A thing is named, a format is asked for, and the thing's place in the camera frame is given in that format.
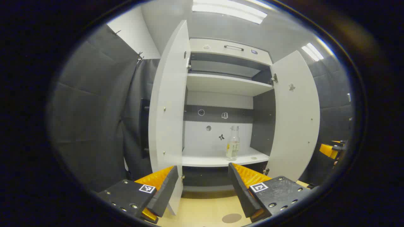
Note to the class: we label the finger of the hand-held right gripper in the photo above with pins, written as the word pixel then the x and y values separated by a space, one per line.
pixel 328 150

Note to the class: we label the black backdrop cloth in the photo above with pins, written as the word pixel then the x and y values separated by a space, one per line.
pixel 88 126

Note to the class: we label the large ceiling light panel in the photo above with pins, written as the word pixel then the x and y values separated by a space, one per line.
pixel 230 11

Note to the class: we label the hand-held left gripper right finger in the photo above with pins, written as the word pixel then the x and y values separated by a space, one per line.
pixel 241 192

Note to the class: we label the small ceiling light panel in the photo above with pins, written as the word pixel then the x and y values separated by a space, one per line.
pixel 312 52

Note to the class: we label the white cabinet door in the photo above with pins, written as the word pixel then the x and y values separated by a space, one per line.
pixel 293 126
pixel 167 110

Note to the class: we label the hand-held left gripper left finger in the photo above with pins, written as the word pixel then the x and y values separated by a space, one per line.
pixel 167 189

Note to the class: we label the metal cloth clip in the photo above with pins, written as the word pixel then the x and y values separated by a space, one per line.
pixel 139 56

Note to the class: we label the clear glass bottle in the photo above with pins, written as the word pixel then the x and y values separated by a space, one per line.
pixel 232 148

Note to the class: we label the white cabinet drawer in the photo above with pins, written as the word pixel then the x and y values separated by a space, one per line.
pixel 217 52

